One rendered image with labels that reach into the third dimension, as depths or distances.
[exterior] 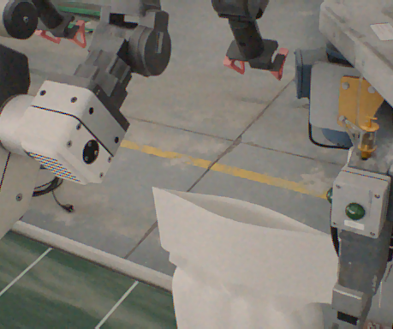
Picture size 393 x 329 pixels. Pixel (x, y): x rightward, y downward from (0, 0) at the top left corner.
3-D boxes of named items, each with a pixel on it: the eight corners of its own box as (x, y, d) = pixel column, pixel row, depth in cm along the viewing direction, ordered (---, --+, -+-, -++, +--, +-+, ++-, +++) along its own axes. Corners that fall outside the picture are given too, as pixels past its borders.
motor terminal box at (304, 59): (295, 109, 135) (295, 65, 128) (293, 90, 143) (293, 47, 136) (330, 108, 134) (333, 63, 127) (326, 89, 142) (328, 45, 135)
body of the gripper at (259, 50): (239, 40, 133) (231, 18, 127) (279, 45, 128) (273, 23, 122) (229, 62, 131) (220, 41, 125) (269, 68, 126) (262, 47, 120)
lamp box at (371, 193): (330, 226, 91) (333, 181, 86) (339, 210, 94) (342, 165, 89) (377, 239, 88) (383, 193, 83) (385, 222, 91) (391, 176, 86)
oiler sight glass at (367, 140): (356, 148, 89) (358, 129, 88) (361, 140, 91) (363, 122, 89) (372, 152, 88) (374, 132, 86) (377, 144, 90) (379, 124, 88)
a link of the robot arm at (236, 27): (222, 22, 119) (247, 26, 116) (235, -3, 121) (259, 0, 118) (230, 44, 124) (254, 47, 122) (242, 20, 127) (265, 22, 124)
